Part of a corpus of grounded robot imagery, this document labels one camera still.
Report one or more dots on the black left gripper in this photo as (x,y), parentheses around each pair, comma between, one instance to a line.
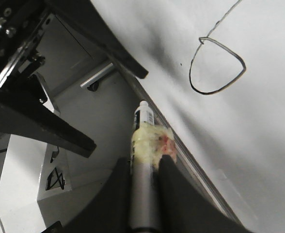
(22,26)

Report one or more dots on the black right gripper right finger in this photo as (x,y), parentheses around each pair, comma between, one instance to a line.
(184,209)

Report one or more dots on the white whiteboard marker with tape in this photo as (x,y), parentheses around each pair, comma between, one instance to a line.
(149,143)

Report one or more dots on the white whiteboard with metal frame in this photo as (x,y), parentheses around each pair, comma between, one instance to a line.
(216,71)

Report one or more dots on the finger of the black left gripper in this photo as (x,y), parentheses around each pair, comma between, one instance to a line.
(22,113)
(82,16)

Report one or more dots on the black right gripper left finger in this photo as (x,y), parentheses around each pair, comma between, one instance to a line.
(108,211)

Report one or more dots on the whiteboard stand leg with caster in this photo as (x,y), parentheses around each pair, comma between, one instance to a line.
(91,79)

